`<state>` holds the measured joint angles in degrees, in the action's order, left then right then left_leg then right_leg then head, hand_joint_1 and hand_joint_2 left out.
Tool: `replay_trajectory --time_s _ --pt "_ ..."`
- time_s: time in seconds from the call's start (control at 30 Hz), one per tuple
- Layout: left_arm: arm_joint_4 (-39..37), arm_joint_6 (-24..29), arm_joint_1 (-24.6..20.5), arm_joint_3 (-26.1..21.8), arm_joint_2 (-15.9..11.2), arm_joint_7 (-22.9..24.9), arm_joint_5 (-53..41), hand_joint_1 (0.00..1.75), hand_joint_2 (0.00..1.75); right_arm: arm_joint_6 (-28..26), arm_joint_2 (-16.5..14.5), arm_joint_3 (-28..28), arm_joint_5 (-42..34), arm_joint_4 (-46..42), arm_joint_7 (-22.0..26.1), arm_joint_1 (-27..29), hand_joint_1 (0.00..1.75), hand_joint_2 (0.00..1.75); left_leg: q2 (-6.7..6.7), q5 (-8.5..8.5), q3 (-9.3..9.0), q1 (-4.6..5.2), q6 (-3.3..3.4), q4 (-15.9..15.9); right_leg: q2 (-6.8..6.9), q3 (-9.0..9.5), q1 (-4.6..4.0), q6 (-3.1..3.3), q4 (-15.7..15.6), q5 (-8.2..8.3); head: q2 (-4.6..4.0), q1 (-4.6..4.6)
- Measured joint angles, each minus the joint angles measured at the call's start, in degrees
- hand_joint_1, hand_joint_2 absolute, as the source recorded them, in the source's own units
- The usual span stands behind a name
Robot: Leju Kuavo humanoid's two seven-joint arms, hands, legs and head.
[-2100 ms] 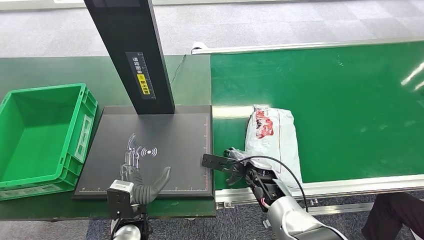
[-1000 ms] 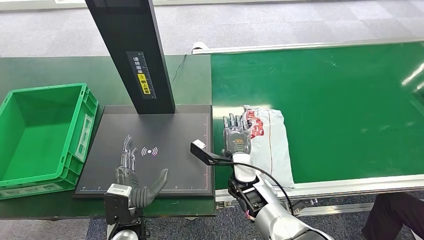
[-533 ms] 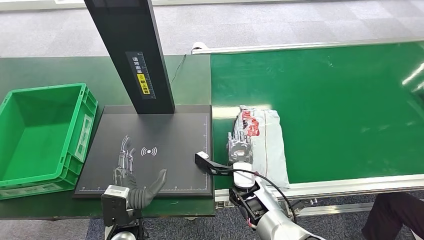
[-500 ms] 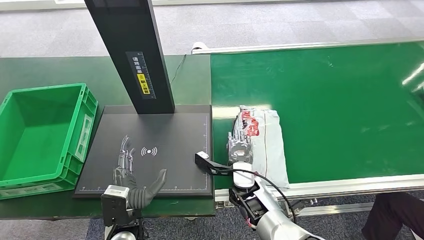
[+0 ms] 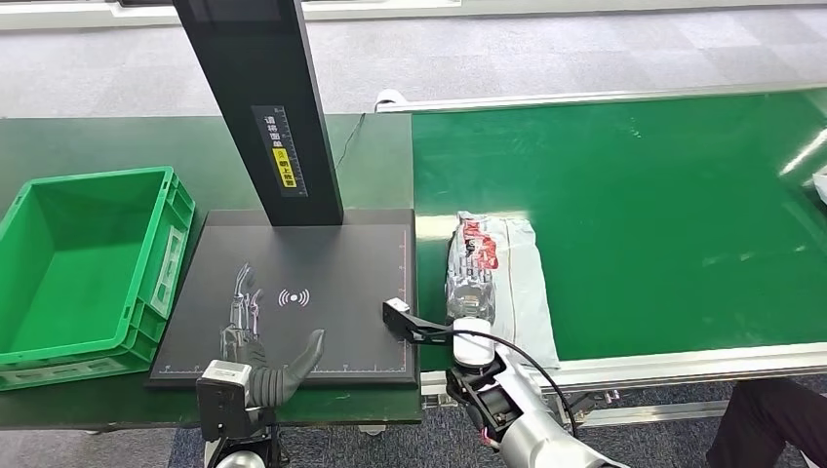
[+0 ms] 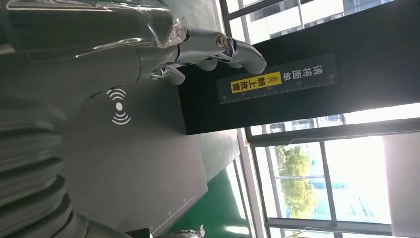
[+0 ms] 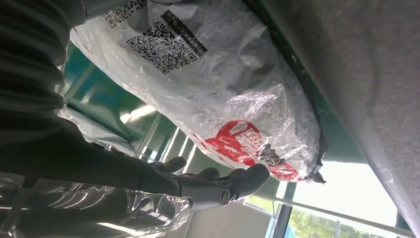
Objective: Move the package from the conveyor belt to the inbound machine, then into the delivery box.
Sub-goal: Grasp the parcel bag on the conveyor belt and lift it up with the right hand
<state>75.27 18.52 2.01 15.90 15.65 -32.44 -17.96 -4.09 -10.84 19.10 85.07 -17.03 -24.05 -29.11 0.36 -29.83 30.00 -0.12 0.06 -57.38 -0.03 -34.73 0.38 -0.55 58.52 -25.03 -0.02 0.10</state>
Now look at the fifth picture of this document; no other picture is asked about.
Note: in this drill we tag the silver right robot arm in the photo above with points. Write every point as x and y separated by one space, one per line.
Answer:
536 439

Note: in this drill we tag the green plastic crate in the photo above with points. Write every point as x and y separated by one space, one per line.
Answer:
71 271

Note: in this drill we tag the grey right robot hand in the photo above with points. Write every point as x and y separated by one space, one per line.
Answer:
470 297

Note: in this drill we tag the green conveyor belt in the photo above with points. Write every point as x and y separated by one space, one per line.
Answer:
646 226

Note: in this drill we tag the white conveyor end roller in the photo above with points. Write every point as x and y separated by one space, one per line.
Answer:
389 97

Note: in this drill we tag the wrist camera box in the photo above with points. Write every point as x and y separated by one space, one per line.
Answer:
220 394
395 313

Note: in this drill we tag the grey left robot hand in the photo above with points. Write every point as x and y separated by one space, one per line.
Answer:
271 384

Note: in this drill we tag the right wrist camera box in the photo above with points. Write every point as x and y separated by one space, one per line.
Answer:
395 313

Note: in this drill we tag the aluminium conveyor frame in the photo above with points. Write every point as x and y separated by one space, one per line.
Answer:
678 368

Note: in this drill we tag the black scanner column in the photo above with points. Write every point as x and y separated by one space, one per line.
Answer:
258 64

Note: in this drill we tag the black scanner base plate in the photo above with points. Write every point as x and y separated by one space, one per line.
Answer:
336 291

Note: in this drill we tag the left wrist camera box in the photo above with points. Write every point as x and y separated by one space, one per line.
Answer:
220 394

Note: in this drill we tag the dark green table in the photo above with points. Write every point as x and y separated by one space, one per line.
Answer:
97 142

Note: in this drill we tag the white courier bag red print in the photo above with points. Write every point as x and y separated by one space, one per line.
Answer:
821 184
523 284

